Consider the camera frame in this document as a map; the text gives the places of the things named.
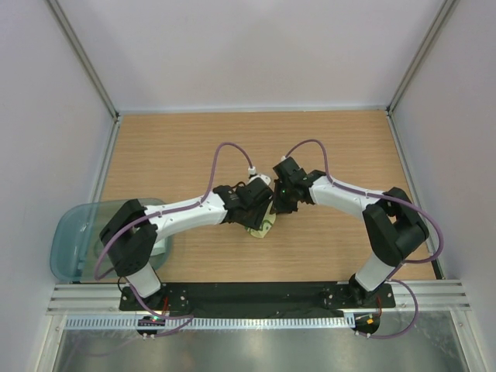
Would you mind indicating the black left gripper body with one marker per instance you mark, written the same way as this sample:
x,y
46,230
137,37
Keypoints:
x,y
250,211

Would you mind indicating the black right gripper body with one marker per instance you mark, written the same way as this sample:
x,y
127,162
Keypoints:
x,y
284,200

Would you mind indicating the green frog pattern towel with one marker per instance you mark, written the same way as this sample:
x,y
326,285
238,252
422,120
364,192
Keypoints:
x,y
267,223

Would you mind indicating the light mint green towel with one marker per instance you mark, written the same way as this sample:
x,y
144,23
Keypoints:
x,y
162,248

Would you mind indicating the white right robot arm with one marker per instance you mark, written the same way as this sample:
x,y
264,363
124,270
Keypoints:
x,y
393,224

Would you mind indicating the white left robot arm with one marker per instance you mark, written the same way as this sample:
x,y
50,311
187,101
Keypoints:
x,y
130,235

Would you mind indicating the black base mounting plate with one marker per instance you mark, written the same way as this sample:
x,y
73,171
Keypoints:
x,y
271,300

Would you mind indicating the clear blue plastic bin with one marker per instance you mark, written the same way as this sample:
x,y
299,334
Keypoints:
x,y
76,244

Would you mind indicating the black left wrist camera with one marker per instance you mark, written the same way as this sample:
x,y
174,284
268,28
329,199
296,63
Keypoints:
x,y
256,191

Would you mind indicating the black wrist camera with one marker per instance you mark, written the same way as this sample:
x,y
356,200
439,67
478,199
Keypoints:
x,y
289,172
256,191

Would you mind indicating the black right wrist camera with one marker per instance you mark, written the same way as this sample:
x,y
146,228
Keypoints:
x,y
289,172

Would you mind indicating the white slotted cable duct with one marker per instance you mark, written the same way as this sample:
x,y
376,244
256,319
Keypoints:
x,y
142,323

